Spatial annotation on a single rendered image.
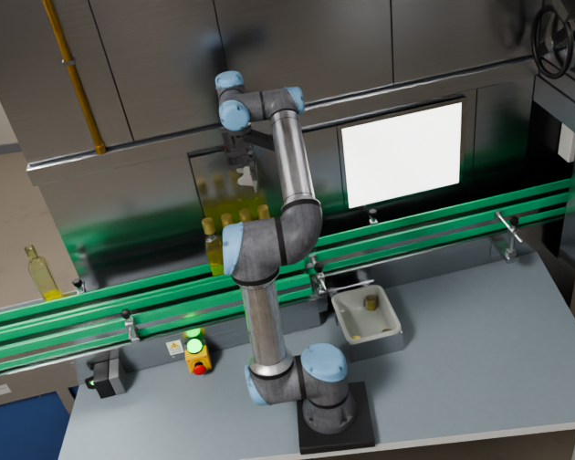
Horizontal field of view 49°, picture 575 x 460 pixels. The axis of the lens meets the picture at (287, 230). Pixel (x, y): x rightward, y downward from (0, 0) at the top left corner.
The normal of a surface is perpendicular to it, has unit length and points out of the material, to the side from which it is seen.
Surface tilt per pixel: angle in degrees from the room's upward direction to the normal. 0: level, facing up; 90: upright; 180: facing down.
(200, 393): 0
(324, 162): 90
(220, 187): 90
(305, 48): 90
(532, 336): 0
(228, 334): 90
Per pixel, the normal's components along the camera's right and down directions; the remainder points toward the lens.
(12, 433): 0.20, 0.57
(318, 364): 0.02, -0.82
